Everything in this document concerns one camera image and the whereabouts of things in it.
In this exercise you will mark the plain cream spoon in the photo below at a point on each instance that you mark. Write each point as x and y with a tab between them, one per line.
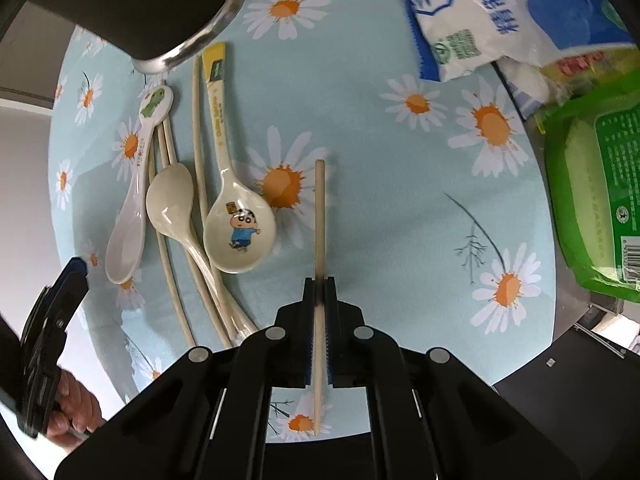
157	205

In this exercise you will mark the person's left hand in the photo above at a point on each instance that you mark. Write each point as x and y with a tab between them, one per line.
79	409

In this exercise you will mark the blue daisy tablecloth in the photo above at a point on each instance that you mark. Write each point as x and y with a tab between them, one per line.
438	223

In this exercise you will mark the white spoon green dinosaur handle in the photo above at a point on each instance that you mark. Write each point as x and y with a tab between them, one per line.
125	247

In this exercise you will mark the green sugar bag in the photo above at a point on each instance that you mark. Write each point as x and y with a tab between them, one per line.
591	154

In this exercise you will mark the cartoon boy spoon yellow handle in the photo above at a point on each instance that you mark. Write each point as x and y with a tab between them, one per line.
240	228

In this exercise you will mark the white blue salt bag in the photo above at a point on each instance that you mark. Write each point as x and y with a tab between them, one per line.
455	37

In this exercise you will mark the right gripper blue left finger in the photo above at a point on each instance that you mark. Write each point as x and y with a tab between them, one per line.
307	330

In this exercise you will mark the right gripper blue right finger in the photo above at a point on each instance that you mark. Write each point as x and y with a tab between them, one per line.
332	328

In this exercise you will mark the black cylindrical utensil holder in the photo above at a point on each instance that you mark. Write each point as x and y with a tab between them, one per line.
157	34

